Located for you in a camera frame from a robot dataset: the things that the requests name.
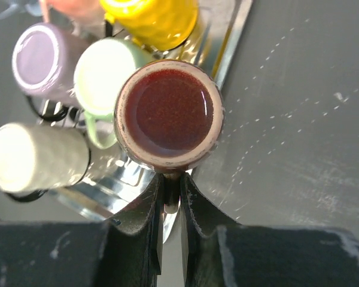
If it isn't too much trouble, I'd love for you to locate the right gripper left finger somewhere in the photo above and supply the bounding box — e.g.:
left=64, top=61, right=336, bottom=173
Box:
left=0, top=175, right=163, bottom=286

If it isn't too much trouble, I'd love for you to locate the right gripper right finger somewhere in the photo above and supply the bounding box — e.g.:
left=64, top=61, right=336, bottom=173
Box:
left=180, top=174, right=359, bottom=286

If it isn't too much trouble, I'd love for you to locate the cream mug black handle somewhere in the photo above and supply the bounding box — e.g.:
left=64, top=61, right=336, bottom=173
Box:
left=0, top=123, right=91, bottom=195

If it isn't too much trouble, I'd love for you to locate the black and gold cup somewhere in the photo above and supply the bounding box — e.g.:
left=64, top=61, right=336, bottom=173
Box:
left=112, top=59, right=227, bottom=215

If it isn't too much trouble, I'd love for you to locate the light green mug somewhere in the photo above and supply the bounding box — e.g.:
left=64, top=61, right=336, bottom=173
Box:
left=74, top=37, right=154, bottom=149

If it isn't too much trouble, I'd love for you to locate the lilac purple mug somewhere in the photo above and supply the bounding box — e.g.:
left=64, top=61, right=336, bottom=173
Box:
left=11, top=23, right=89, bottom=108

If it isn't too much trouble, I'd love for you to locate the yellow and black mug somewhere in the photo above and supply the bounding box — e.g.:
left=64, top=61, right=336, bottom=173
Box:
left=100, top=0, right=199, bottom=51

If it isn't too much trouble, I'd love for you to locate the pink and white mug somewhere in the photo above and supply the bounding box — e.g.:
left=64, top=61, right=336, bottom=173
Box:
left=39, top=0, right=105, bottom=25

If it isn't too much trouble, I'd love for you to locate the light blue mug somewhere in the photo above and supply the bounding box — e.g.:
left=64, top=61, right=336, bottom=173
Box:
left=0, top=0, right=42, bottom=20

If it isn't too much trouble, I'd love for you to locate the silver metal tray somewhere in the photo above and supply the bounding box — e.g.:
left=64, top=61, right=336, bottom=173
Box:
left=47, top=0, right=253, bottom=221

